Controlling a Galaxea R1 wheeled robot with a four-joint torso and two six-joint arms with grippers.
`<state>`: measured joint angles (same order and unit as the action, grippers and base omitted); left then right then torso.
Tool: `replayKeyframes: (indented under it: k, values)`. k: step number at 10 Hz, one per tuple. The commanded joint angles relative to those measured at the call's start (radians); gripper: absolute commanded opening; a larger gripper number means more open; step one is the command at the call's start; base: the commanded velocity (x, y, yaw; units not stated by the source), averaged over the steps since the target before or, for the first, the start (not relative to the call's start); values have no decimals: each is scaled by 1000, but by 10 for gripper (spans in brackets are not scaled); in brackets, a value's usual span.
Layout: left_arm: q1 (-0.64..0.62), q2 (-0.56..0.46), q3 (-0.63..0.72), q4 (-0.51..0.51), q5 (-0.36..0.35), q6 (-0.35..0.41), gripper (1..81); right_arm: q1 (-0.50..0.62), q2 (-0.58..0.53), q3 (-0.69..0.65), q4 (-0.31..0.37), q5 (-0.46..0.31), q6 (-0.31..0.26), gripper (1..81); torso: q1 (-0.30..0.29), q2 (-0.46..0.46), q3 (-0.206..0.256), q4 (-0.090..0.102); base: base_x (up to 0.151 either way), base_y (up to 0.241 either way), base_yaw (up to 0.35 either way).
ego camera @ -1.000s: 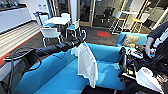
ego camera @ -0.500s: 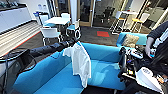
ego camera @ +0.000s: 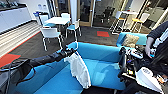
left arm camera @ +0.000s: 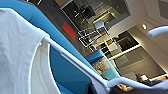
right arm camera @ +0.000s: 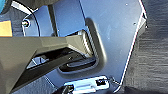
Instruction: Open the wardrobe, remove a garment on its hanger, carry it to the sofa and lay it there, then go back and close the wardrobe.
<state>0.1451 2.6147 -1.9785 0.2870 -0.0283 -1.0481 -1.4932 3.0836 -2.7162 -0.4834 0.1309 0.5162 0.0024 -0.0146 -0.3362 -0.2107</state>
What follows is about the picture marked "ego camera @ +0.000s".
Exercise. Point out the white t-shirt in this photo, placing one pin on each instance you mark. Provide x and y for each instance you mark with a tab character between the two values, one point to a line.
80	68

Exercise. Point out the white chair teal seat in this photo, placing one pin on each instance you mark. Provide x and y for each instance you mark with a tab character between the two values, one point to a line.
74	28

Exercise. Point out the white round table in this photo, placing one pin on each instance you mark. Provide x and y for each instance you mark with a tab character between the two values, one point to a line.
57	20

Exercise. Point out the blue sofa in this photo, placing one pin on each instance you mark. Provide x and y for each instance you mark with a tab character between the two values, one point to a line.
103	63

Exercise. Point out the wooden glass door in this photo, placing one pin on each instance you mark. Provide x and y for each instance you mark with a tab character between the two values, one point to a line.
62	6
86	11

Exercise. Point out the blue waste bin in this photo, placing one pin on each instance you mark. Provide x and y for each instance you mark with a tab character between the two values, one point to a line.
36	16

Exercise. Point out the white bar stool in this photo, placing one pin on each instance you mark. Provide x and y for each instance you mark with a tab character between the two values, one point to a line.
118	21

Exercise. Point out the beige patterned pillow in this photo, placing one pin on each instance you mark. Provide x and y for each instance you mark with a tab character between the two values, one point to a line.
131	40

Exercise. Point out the black equipment cart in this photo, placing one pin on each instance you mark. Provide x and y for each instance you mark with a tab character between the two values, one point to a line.
133	66

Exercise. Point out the yellow bar stool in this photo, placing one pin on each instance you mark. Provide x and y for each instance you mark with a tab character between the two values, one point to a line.
136	25

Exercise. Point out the white rounded device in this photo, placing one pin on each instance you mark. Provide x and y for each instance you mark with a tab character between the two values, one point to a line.
148	78

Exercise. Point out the person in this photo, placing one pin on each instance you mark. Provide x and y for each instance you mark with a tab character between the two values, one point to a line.
161	43

